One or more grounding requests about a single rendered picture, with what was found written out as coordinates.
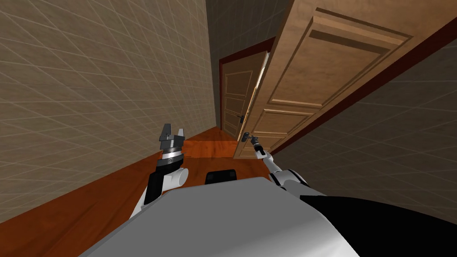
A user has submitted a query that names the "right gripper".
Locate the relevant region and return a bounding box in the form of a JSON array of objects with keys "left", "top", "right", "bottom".
[{"left": 249, "top": 136, "right": 267, "bottom": 158}]

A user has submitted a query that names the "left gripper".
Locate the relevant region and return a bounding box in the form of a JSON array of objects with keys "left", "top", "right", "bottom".
[{"left": 158, "top": 123, "right": 186, "bottom": 153}]

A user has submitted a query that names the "brown panelled wooden door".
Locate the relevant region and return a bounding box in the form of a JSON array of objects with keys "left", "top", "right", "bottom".
[
  {"left": 221, "top": 51, "right": 269, "bottom": 141},
  {"left": 233, "top": 0, "right": 457, "bottom": 160}
]

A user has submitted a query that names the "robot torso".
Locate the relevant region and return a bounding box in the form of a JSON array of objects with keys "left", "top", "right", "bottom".
[{"left": 79, "top": 169, "right": 359, "bottom": 257}]

